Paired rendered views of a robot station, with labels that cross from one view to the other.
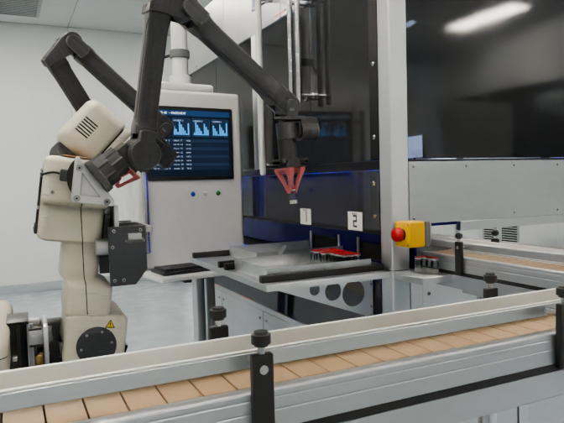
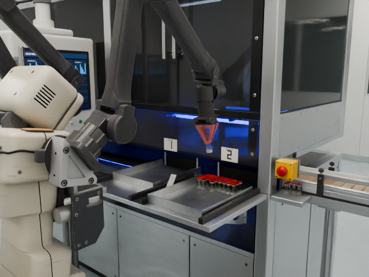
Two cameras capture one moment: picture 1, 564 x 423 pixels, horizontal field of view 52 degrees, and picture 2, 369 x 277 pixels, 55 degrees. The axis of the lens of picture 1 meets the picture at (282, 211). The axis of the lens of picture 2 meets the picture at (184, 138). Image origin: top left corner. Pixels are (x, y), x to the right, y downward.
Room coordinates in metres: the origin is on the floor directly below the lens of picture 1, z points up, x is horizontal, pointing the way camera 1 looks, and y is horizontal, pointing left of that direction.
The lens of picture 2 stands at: (0.58, 0.57, 1.37)
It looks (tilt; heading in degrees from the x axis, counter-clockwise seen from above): 11 degrees down; 335
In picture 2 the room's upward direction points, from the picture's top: straight up
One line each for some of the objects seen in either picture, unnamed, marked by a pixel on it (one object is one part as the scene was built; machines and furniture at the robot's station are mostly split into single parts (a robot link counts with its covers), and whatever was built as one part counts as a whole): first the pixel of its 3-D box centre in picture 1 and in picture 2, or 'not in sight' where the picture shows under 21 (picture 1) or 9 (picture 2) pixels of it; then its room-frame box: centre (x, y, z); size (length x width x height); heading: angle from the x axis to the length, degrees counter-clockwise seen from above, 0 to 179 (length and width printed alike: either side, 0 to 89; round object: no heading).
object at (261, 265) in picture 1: (300, 263); (201, 194); (1.76, -0.05, 0.90); 0.34 x 0.26 x 0.04; 115
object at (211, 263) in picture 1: (288, 264); (175, 189); (1.93, -0.02, 0.87); 0.70 x 0.48 x 0.02; 26
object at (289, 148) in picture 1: (288, 153); (206, 111); (1.67, -0.02, 1.24); 0.10 x 0.07 x 0.07; 133
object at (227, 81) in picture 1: (234, 110); (79, 49); (2.82, 0.22, 1.51); 0.49 x 0.01 x 0.59; 26
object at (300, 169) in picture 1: (289, 177); (207, 131); (1.67, -0.03, 1.17); 0.07 x 0.07 x 0.09; 42
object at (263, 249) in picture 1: (284, 250); (158, 172); (2.11, -0.01, 0.90); 0.34 x 0.26 x 0.04; 116
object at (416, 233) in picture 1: (411, 233); (286, 169); (1.63, -0.37, 1.00); 0.08 x 0.07 x 0.07; 116
